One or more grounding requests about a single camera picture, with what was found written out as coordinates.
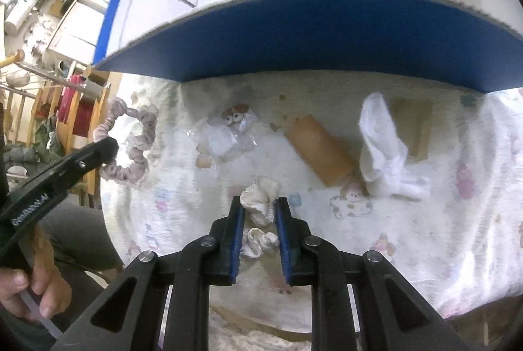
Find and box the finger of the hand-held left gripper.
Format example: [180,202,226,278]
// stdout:
[8,137,120,209]

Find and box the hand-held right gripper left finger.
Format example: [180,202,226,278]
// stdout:
[49,196,246,351]

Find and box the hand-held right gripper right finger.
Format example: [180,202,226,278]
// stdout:
[275,197,481,351]

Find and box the cream scrunchie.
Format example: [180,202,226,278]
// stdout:
[239,176,282,259]

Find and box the pink scrunchie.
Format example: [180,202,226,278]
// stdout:
[92,98,159,185]

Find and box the blue and white cardboard box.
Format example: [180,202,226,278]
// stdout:
[92,0,523,94]

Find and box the person's left hand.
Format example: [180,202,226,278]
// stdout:
[0,224,73,320]

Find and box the printed white blanket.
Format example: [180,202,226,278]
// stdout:
[99,70,523,335]

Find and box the person's grey trouser leg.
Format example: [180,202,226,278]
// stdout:
[0,201,123,351]

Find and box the red cloth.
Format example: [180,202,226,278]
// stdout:
[57,75,95,138]

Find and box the wooden chair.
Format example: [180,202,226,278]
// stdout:
[0,65,113,209]

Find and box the brown cardboard piece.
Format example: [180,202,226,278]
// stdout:
[284,115,357,187]

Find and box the clear plastic bag with toy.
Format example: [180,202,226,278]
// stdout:
[195,103,262,163]

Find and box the white cloth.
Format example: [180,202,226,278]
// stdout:
[358,91,430,201]

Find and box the tan cardboard sheet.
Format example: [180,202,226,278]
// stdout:
[388,98,434,160]

